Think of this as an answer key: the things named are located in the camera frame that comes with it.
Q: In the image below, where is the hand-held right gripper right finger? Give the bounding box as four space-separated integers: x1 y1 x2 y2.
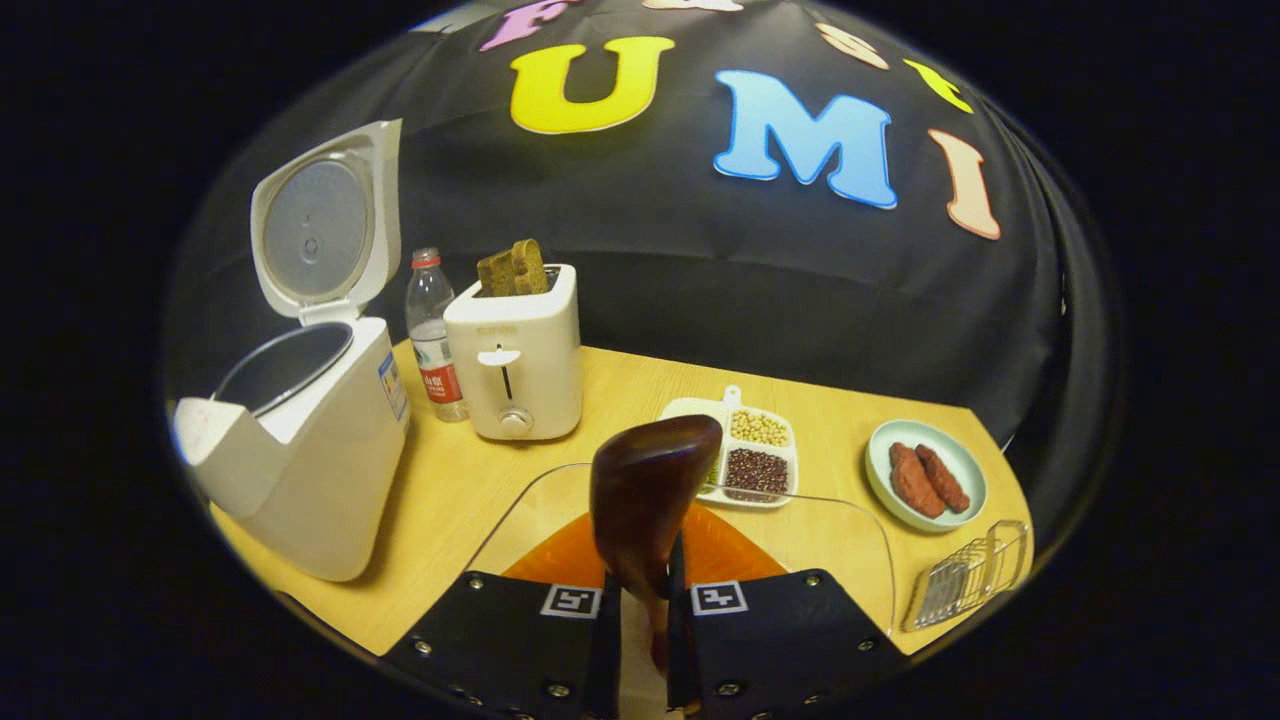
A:
665 503 911 720

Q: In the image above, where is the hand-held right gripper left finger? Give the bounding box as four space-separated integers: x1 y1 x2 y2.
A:
380 515 623 720

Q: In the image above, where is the metal wire chopstick holder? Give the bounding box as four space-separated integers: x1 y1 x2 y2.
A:
900 520 1031 633

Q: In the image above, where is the dark wooden spoon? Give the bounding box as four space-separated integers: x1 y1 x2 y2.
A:
590 415 723 676

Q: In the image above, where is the white rice cooker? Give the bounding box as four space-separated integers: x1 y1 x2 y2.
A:
172 120 411 583

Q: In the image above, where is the white divided grain dish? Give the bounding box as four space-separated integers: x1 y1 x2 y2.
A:
660 385 799 509

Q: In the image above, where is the red sausage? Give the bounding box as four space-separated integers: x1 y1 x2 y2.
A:
889 442 946 519
915 444 971 515

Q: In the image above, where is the white toaster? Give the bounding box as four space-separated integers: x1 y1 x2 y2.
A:
443 263 584 442

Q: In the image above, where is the pale green plate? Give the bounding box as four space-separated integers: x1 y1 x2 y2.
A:
865 418 989 533

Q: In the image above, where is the clear plastic water bottle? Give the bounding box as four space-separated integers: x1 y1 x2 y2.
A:
405 248 469 423

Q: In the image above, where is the brown toast slice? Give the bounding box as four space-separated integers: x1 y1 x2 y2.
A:
510 239 550 295
476 250 519 298

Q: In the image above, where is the black backdrop cloth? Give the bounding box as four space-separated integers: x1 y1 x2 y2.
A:
165 0 1121 541

